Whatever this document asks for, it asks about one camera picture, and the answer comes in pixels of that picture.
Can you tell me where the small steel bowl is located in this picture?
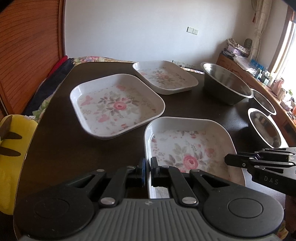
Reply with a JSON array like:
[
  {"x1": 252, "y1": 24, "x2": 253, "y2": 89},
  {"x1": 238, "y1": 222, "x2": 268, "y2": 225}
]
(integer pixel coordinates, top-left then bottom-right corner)
[{"x1": 247, "y1": 108, "x2": 288, "y2": 149}]

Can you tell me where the floral square plate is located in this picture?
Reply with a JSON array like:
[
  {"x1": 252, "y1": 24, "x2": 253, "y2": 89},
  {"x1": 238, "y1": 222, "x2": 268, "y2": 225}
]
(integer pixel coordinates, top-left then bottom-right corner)
[
  {"x1": 132, "y1": 61, "x2": 199, "y2": 95},
  {"x1": 144, "y1": 116, "x2": 245, "y2": 186},
  {"x1": 70, "y1": 74, "x2": 166, "y2": 140}
]

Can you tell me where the medium steel bowl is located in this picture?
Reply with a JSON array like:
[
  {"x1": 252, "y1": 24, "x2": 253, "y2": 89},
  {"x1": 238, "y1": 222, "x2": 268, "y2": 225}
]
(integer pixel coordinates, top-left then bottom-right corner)
[{"x1": 248, "y1": 88, "x2": 276, "y2": 116}]

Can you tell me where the large steel bowl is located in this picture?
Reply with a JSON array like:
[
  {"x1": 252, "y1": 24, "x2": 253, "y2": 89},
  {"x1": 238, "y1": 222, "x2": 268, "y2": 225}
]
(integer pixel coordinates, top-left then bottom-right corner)
[{"x1": 201, "y1": 62, "x2": 253, "y2": 105}]

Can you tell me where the wooden sideboard cabinet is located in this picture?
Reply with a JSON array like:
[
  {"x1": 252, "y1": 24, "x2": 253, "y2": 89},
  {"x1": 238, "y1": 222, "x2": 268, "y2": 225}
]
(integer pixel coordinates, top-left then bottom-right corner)
[{"x1": 216, "y1": 53, "x2": 295, "y2": 138}]

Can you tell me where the white power strip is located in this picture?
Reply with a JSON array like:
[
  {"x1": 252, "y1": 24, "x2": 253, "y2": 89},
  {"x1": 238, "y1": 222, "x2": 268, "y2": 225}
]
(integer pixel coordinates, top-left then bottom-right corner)
[{"x1": 171, "y1": 60, "x2": 201, "y2": 70}]

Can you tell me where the yellow plush toy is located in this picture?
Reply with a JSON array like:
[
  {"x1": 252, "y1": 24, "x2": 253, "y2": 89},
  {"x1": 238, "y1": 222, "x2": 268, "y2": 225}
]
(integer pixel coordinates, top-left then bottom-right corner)
[{"x1": 0, "y1": 114, "x2": 37, "y2": 215}]

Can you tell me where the stack of magazines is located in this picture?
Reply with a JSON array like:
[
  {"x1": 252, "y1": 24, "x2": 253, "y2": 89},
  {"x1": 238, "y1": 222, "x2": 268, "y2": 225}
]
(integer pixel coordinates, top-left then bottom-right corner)
[{"x1": 226, "y1": 38, "x2": 250, "y2": 57}]

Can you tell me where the dark blue blanket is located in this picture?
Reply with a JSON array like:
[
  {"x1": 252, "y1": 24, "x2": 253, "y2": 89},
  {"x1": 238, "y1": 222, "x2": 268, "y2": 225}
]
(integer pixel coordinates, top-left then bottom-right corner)
[{"x1": 22, "y1": 58, "x2": 74, "y2": 115}]

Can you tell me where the floral bed quilt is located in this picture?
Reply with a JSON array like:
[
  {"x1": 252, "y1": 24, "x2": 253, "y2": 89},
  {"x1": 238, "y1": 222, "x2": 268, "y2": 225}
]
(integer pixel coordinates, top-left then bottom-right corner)
[{"x1": 73, "y1": 56, "x2": 134, "y2": 65}]

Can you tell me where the red cloth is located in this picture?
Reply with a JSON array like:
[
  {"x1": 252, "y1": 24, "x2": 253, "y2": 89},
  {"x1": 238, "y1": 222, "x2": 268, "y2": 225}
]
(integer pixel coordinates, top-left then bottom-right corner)
[{"x1": 47, "y1": 55, "x2": 68, "y2": 78}]

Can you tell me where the patterned beige curtain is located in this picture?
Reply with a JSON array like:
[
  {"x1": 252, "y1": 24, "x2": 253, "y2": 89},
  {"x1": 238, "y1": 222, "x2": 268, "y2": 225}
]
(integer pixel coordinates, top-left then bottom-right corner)
[{"x1": 249, "y1": 0, "x2": 273, "y2": 60}]

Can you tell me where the wooden louvered wardrobe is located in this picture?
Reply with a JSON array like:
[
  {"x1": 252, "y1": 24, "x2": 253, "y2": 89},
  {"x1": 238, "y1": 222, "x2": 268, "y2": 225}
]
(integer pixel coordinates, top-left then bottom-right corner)
[{"x1": 1, "y1": 1, "x2": 66, "y2": 116}]

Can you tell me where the white wall switch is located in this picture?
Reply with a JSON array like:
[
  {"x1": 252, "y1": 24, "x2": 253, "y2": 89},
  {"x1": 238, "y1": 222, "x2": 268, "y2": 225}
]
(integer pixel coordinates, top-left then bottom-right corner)
[{"x1": 187, "y1": 27, "x2": 199, "y2": 35}]

